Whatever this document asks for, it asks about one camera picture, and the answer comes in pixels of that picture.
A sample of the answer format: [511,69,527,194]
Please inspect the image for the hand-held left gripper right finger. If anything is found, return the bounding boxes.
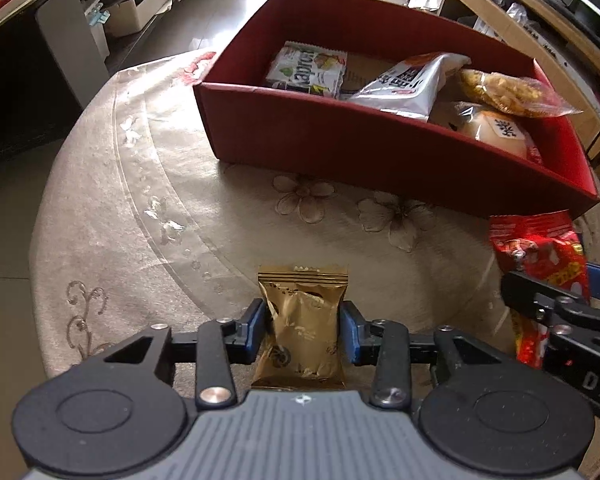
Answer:
[340,301,506,409]

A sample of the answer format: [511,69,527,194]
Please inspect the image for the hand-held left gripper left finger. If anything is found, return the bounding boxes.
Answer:
[102,299,267,409]

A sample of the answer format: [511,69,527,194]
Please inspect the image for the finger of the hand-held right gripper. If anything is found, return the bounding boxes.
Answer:
[500,270,600,333]

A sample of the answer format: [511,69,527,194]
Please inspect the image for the red snack packet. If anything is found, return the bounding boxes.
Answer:
[489,211,592,371]

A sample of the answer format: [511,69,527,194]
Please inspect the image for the gold snack packet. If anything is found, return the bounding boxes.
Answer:
[251,265,349,391]

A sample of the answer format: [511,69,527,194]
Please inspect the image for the dark red cardboard box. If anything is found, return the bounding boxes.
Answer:
[193,0,600,220]

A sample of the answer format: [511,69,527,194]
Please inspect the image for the clear packet of yellow snack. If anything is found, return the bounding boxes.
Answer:
[455,67,585,120]

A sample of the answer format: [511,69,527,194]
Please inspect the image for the beige floral tablecloth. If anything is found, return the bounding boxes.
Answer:
[28,50,600,480]

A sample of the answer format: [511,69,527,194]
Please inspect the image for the clear bread packet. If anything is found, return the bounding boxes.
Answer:
[432,101,543,163]

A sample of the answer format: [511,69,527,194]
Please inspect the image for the white silver snack packet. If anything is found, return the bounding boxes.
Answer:
[347,51,472,122]

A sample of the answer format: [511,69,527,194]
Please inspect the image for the green white snack packet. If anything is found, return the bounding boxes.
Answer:
[265,41,348,101]

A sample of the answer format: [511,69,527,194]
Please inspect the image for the wooden cabinet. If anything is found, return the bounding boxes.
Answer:
[455,0,600,86]

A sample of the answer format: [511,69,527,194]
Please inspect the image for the black low cabinet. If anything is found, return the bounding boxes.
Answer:
[0,0,113,166]

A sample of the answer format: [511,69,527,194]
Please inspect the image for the white storage box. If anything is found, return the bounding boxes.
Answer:
[102,0,173,38]

